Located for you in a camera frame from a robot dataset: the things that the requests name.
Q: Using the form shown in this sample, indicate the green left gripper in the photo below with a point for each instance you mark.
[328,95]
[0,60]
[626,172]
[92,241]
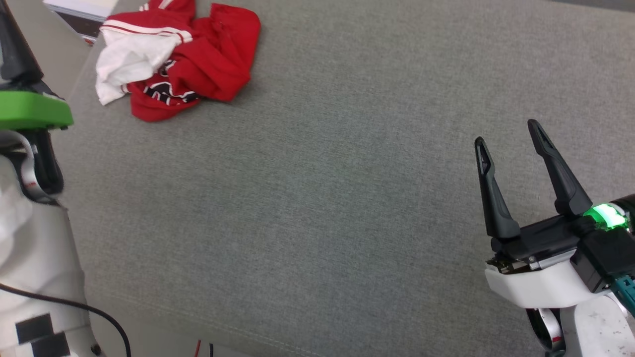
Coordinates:
[30,111]

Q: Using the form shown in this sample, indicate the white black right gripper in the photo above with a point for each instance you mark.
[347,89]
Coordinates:
[536,290]

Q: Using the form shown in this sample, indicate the red and white jersey garment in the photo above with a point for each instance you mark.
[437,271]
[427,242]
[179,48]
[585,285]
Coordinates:
[218,59]

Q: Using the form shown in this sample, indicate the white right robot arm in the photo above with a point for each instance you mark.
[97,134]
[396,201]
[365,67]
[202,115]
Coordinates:
[595,332]

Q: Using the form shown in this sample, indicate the white metal box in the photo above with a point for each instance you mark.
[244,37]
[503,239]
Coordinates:
[84,10]

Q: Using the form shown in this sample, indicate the grey fabric sofa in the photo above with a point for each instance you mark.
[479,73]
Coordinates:
[347,198]

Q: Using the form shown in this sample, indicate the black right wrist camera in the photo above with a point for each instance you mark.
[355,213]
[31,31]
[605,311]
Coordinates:
[605,258]

